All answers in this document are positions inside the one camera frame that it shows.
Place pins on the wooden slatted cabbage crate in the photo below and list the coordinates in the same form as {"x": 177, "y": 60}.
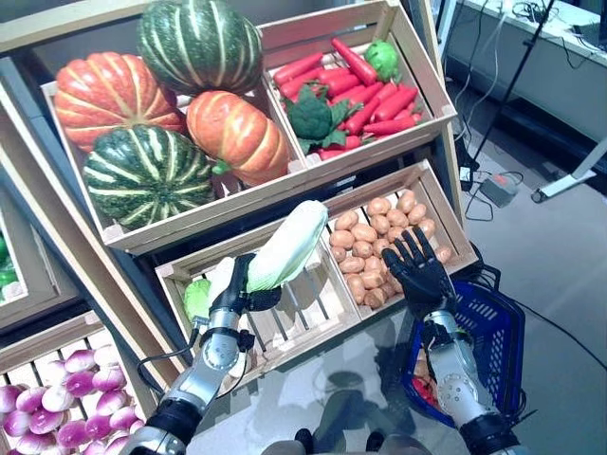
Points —
{"x": 204, "y": 260}

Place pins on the purple white onion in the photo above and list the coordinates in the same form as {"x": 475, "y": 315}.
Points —
{"x": 80, "y": 383}
{"x": 109, "y": 379}
{"x": 106, "y": 355}
{"x": 53, "y": 372}
{"x": 78, "y": 360}

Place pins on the orange pumpkin green stem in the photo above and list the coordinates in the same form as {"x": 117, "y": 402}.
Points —
{"x": 237, "y": 132}

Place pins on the brown potato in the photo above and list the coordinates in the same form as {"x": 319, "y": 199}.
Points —
{"x": 406, "y": 201}
{"x": 443, "y": 254}
{"x": 378, "y": 207}
{"x": 375, "y": 297}
{"x": 346, "y": 220}

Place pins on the white desk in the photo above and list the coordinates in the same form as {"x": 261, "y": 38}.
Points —
{"x": 545, "y": 80}

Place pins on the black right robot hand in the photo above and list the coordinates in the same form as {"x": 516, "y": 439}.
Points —
{"x": 422, "y": 279}

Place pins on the blue plastic shopping basket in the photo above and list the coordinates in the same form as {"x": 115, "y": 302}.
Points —
{"x": 493, "y": 332}

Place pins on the black tripod stand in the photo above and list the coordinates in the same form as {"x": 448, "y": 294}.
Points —
{"x": 527, "y": 45}

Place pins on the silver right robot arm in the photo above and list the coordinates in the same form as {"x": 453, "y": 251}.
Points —
{"x": 455, "y": 379}

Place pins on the red orange carrot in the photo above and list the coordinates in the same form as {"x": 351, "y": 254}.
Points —
{"x": 386, "y": 127}
{"x": 393, "y": 102}
{"x": 299, "y": 68}
{"x": 353, "y": 61}

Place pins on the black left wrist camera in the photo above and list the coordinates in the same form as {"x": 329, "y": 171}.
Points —
{"x": 246, "y": 340}

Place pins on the silver robot leg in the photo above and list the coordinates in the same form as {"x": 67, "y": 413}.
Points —
{"x": 284, "y": 448}
{"x": 398, "y": 445}

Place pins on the orange round vegetable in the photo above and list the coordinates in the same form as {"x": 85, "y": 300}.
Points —
{"x": 422, "y": 367}

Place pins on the silver left robot leg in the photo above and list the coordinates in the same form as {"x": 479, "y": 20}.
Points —
{"x": 284, "y": 448}

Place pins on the napa cabbage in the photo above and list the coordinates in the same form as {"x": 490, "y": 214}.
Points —
{"x": 196, "y": 301}
{"x": 294, "y": 242}

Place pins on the silver right robot leg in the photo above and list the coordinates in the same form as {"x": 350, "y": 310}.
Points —
{"x": 398, "y": 445}

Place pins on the wooden pumpkin crate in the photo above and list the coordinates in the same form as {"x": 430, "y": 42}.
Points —
{"x": 213, "y": 206}

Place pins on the orange ribbed round pumpkin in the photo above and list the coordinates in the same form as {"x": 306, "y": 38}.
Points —
{"x": 109, "y": 99}

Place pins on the wooden carrot crate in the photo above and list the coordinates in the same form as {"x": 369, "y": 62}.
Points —
{"x": 379, "y": 148}

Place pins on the green striped pumpkin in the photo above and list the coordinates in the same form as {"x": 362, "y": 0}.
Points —
{"x": 147, "y": 180}
{"x": 199, "y": 47}

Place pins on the light green round cabbage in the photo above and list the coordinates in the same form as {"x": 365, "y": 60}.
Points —
{"x": 381, "y": 59}

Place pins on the black power adapter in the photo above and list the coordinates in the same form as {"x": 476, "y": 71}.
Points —
{"x": 467, "y": 176}

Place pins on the grey box red button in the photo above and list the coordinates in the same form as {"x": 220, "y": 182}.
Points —
{"x": 495, "y": 192}

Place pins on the wooden display shelf frame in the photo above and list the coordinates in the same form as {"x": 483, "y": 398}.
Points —
{"x": 47, "y": 30}

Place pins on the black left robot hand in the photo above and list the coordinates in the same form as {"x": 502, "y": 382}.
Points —
{"x": 263, "y": 299}

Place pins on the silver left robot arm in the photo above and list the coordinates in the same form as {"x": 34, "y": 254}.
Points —
{"x": 218, "y": 355}

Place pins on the red pepper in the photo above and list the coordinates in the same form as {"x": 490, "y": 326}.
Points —
{"x": 424, "y": 388}

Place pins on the dark broccoli with leaves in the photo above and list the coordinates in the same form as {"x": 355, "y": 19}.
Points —
{"x": 310, "y": 116}

